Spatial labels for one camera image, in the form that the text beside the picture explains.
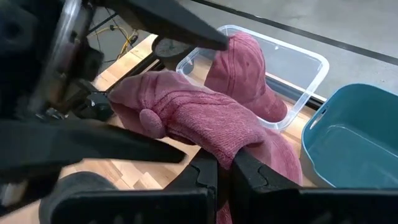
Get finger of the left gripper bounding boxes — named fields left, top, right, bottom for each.
left=0, top=119, right=188, bottom=179
left=92, top=0, right=230, bottom=52

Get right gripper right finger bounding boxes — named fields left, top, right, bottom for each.
left=229, top=147, right=355, bottom=224

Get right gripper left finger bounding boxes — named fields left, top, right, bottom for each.
left=124, top=148, right=219, bottom=224

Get maroon baseball cap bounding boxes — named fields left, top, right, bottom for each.
left=203, top=30, right=289, bottom=124
left=107, top=70, right=304, bottom=224

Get clear plastic bin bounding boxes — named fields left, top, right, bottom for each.
left=175, top=24, right=330, bottom=131

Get teal plastic bin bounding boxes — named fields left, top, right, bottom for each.
left=300, top=83, right=398, bottom=189

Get yellow cable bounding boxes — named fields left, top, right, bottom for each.
left=93, top=25, right=140, bottom=60

